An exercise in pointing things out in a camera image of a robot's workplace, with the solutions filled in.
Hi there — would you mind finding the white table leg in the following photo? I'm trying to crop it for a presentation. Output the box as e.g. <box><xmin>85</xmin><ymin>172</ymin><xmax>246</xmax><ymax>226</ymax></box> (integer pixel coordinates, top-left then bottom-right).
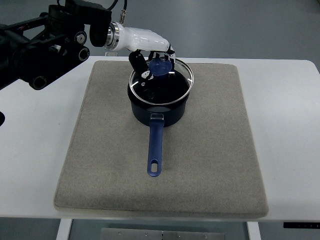
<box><xmin>56</xmin><ymin>218</ymin><xmax>73</xmax><ymax>240</ymax></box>
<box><xmin>246</xmin><ymin>221</ymin><xmax>262</xmax><ymax>240</ymax></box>

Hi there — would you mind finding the metal base plate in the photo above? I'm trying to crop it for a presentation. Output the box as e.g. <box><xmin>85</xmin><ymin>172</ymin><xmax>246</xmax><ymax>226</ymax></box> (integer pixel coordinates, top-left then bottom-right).
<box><xmin>99</xmin><ymin>227</ymin><xmax>226</xmax><ymax>240</ymax></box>

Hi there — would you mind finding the dark blue saucepan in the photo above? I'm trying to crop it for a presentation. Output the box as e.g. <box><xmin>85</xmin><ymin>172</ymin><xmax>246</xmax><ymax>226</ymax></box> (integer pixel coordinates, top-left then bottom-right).
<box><xmin>127</xmin><ymin>74</ymin><xmax>189</xmax><ymax>178</ymax></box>

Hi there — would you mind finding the glass pot lid blue knob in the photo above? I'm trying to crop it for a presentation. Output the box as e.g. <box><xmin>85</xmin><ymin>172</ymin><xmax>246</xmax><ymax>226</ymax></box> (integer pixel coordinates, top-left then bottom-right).
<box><xmin>127</xmin><ymin>56</ymin><xmax>195</xmax><ymax>106</ymax></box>

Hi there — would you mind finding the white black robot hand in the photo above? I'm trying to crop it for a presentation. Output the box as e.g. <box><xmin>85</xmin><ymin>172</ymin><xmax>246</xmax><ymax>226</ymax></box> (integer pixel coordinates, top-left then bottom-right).
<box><xmin>105</xmin><ymin>22</ymin><xmax>176</xmax><ymax>80</ymax></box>

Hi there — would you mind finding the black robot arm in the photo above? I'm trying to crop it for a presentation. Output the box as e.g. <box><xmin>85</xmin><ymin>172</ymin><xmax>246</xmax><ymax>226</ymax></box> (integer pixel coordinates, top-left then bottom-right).
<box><xmin>0</xmin><ymin>0</ymin><xmax>117</xmax><ymax>90</ymax></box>

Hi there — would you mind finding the white right table leg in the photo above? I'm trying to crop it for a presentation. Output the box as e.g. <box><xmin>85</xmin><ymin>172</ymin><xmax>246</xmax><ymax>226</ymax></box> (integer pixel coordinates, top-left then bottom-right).
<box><xmin>246</xmin><ymin>221</ymin><xmax>262</xmax><ymax>240</ymax></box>

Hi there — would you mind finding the black table control panel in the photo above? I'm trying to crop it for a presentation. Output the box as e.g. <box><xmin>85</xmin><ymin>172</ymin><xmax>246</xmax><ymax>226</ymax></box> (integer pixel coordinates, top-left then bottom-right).
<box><xmin>283</xmin><ymin>222</ymin><xmax>320</xmax><ymax>229</ymax></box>

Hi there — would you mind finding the grey fabric mat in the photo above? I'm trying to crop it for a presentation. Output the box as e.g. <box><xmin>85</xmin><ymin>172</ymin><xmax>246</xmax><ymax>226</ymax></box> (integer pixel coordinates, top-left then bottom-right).
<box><xmin>53</xmin><ymin>60</ymin><xmax>270</xmax><ymax>218</ymax></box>

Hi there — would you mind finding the white left table leg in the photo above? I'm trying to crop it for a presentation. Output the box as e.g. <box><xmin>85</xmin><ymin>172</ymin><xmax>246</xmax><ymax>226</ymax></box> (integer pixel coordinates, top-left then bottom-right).
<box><xmin>56</xmin><ymin>218</ymin><xmax>73</xmax><ymax>240</ymax></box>

